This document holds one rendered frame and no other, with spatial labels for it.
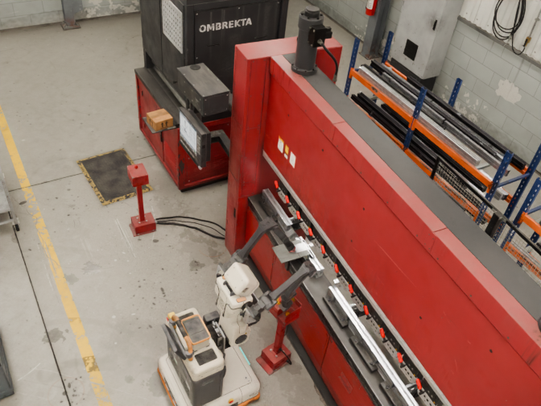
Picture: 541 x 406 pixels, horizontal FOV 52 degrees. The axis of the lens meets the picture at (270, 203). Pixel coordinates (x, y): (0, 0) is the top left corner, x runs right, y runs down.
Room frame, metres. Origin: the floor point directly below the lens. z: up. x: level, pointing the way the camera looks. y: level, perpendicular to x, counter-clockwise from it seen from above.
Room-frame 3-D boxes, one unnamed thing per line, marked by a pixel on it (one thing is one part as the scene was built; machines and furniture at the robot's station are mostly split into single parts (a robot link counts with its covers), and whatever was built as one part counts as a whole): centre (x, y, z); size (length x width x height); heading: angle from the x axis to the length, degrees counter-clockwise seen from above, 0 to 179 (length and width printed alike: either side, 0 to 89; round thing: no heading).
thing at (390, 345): (2.17, -0.94, 1.26); 0.15 x 0.09 x 0.17; 31
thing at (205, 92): (4.03, 0.69, 1.53); 0.51 x 0.25 x 0.85; 36
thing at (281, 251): (3.11, -0.22, 1.00); 0.26 x 0.18 x 0.01; 121
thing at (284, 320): (2.72, -0.22, 0.75); 0.20 x 0.16 x 0.18; 44
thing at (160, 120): (4.68, 1.25, 1.04); 0.30 x 0.26 x 0.12; 34
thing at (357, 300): (2.51, -0.73, 1.26); 0.15 x 0.09 x 0.17; 31
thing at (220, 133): (4.16, 0.55, 1.17); 0.40 x 0.24 x 0.07; 31
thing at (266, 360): (2.70, -0.20, 0.06); 0.25 x 0.20 x 0.12; 134
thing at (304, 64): (3.70, -0.18, 2.53); 0.33 x 0.25 x 0.47; 31
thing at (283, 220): (3.66, -0.06, 0.92); 0.50 x 0.06 x 0.10; 31
